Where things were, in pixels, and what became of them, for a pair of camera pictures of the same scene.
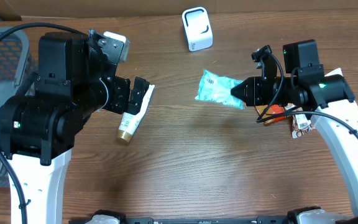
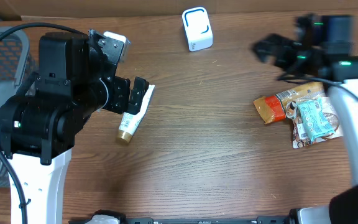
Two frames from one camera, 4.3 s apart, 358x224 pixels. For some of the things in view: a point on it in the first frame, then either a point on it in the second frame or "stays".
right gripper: (258, 91) → (283, 52)
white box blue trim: (197, 28) stays
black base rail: (157, 220) stays
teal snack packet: (214, 88) → (315, 122)
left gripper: (122, 95) stays
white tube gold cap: (128, 121) stays
